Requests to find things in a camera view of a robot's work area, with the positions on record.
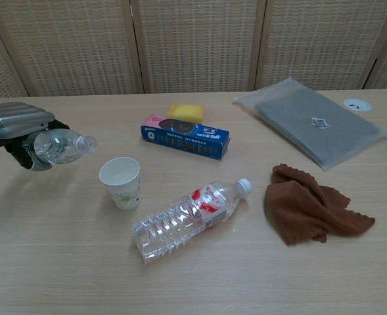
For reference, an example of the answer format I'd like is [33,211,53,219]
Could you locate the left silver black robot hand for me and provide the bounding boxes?
[0,102,71,173]

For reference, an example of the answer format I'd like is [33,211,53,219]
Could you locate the red label plastic water bottle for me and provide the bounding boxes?
[131,178,254,265]

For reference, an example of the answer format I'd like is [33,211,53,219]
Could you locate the yellow sponge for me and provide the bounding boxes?
[166,104,204,125]

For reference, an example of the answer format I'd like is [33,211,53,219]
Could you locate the blue cookie box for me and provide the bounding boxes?
[140,114,231,161]

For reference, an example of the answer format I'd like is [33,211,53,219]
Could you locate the green label plastic water bottle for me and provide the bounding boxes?
[22,128,99,172]

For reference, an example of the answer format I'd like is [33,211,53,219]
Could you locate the brown microfibre cloth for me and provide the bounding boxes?
[263,164,376,247]

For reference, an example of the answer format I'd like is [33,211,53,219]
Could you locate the white round cable grommet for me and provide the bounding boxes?
[342,97,373,113]

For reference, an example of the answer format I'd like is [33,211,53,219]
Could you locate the grey cloth in plastic bag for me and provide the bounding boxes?
[232,76,387,173]

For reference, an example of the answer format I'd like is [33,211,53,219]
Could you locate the white paper cup green print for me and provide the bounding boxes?
[99,157,142,211]

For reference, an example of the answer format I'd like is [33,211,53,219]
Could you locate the woven rattan folding screen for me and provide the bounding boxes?
[0,0,387,102]

